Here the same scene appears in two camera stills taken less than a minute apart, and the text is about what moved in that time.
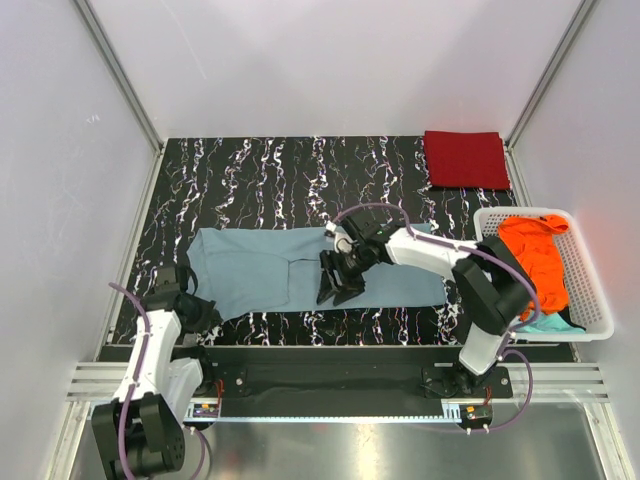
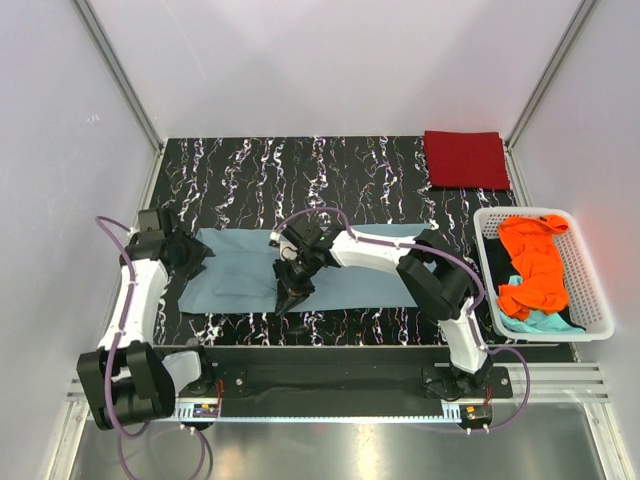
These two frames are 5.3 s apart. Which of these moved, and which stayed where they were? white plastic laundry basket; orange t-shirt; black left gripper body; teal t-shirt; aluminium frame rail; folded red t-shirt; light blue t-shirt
Moved: black left gripper body
Stayed: aluminium frame rail; orange t-shirt; teal t-shirt; light blue t-shirt; white plastic laundry basket; folded red t-shirt
